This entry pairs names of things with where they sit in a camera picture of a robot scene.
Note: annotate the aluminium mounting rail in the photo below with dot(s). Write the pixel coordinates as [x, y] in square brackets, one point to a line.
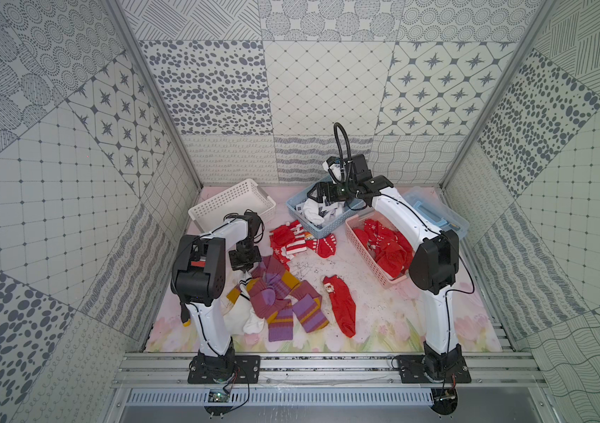
[481, 370]

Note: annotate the clear plastic tool box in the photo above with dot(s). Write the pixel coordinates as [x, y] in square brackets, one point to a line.
[428, 205]

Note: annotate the purple striped sock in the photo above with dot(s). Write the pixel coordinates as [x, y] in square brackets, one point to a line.
[281, 299]

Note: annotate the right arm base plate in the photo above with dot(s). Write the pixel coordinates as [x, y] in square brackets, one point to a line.
[422, 369]

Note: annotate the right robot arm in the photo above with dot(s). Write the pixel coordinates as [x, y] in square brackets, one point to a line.
[435, 263]

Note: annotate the plain white sock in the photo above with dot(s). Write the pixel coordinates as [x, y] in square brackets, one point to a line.
[241, 318]

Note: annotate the red santa striped sock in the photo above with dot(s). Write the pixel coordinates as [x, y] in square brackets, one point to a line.
[291, 239]

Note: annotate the red snowflake sock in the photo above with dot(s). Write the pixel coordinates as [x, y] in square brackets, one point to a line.
[389, 249]

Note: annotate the black yellow screwdriver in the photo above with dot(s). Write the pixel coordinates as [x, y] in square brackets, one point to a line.
[185, 315]

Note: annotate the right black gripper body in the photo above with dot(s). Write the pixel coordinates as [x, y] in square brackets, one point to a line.
[343, 189]

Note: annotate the blue plastic basket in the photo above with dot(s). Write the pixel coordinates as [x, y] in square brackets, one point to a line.
[319, 192]

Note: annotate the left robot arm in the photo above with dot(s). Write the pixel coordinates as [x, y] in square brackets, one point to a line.
[198, 277]

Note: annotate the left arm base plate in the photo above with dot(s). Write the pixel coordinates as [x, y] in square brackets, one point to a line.
[212, 370]

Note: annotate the white sock black pattern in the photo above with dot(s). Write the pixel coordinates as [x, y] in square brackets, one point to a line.
[320, 214]

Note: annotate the white plastic basket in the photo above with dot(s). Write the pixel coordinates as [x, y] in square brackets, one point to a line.
[247, 195]

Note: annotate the pink plastic basket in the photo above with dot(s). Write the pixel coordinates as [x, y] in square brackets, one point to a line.
[356, 221]

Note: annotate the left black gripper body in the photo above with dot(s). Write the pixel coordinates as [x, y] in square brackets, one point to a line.
[244, 256]

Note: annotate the plain red sock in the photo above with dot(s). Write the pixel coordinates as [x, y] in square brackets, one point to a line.
[343, 306]

